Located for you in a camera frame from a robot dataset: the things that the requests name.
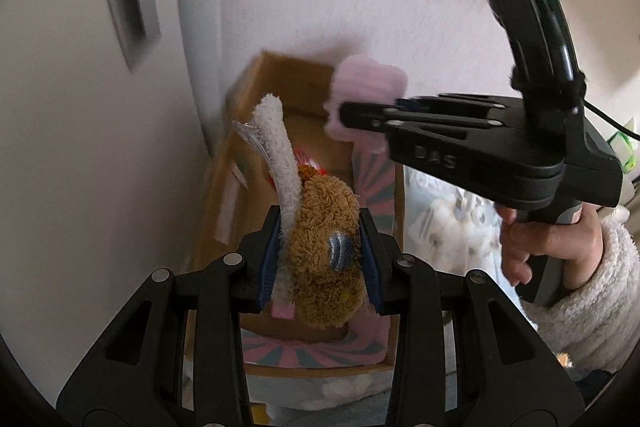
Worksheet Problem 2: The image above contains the brown plush toy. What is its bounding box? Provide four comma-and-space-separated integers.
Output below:
289, 174, 367, 329
240, 149, 397, 369

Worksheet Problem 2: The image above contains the person's right hand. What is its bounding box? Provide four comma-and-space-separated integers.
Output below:
499, 202, 607, 292

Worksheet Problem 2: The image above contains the black cable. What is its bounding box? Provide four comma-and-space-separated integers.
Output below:
497, 0, 640, 142

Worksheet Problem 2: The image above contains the person's right forearm fleece sleeve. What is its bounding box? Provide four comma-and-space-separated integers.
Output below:
521, 219, 639, 370

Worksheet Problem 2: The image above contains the red white packet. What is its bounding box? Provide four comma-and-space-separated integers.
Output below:
294, 148, 327, 182

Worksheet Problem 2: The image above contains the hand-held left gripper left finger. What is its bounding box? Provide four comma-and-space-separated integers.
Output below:
56, 206, 282, 427

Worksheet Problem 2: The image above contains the pink fluffy cloth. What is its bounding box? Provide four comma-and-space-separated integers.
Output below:
323, 55, 408, 154

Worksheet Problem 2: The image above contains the cardboard box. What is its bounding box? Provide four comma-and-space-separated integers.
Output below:
184, 50, 407, 380

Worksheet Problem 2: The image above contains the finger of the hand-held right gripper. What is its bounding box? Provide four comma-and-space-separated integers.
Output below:
397, 92, 508, 114
339, 101, 502, 142

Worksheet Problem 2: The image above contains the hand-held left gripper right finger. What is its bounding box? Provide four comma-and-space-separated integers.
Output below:
359, 208, 585, 427

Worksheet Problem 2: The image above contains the clear plastic clip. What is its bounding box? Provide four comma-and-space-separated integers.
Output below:
231, 119, 273, 160

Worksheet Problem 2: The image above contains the green white packet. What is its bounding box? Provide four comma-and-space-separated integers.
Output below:
606, 131, 640, 180

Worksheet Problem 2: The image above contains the white fuzzy strip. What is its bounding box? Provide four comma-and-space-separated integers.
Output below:
251, 93, 304, 320

